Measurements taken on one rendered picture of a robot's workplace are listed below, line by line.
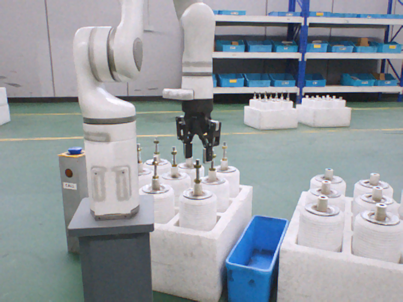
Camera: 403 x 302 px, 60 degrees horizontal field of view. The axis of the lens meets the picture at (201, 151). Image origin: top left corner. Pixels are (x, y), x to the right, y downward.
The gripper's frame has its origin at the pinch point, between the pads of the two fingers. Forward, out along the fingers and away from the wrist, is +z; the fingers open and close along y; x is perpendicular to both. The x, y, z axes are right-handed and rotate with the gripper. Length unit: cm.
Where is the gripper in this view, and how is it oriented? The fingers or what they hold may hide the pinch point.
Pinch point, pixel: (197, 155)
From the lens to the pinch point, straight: 85.7
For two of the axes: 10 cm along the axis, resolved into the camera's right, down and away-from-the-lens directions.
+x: -7.3, 1.6, -6.7
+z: 0.0, 9.7, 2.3
